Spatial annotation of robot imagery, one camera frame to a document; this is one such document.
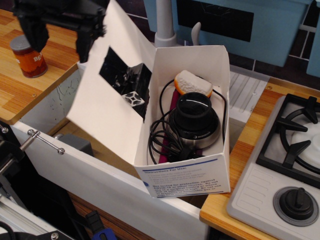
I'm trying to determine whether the black stove knob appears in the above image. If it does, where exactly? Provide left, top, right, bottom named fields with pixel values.
left=273, top=186, right=320, bottom=227

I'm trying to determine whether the teal toy cabinet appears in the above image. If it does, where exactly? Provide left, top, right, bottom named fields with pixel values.
left=143, top=0, right=320, bottom=77

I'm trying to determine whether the red soup can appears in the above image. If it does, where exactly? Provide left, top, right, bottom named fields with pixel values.
left=10, top=35, right=48, bottom=78

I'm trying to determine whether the magenta stick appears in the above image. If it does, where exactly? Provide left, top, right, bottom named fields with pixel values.
left=157, top=88, right=204, bottom=165

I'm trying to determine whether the metal clamp handle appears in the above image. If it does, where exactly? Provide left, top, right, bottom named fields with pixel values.
left=0, top=129, right=65, bottom=155

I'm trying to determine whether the black coiled cable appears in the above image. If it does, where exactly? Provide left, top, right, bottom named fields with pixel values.
left=147, top=79, right=228, bottom=166

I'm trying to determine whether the black aluminium extrusion block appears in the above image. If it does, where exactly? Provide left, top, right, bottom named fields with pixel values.
left=120, top=63, right=152, bottom=107

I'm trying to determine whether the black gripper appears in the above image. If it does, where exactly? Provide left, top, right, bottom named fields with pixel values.
left=12, top=0, right=106, bottom=63

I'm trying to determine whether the black stove grate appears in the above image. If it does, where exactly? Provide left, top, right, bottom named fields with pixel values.
left=254, top=94, right=320, bottom=185

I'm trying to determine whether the toy orange slice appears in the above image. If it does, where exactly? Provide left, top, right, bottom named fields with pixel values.
left=173, top=70, right=213, bottom=98

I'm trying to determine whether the blue black clamp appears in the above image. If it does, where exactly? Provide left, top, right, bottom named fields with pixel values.
left=85, top=210, right=117, bottom=240

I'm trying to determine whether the grey toy faucet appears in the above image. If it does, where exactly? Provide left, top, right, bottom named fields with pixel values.
left=153, top=0, right=202, bottom=47

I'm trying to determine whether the white toy stove top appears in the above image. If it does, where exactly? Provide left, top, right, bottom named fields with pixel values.
left=227, top=110, right=320, bottom=240

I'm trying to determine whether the white cardboard box with flap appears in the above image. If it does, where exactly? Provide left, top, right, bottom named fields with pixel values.
left=67, top=0, right=231, bottom=198

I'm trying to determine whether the grey sink drain block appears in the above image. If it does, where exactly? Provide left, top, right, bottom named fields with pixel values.
left=54, top=133, right=94, bottom=157

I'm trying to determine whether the white toy sink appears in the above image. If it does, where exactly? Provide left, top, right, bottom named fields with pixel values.
left=9, top=39, right=271, bottom=240

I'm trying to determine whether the black 3D mouse puck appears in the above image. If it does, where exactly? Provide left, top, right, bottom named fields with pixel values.
left=168, top=92, right=221, bottom=149

